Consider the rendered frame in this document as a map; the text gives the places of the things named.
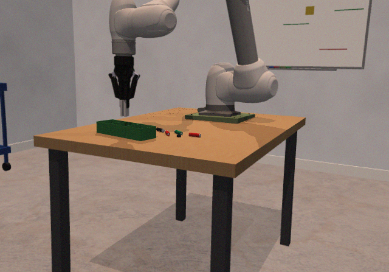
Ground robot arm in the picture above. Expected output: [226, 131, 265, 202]
[109, 0, 278, 117]

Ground green three-compartment bin rack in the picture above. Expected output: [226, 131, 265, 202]
[97, 119, 156, 141]

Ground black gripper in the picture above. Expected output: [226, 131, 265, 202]
[109, 56, 140, 117]

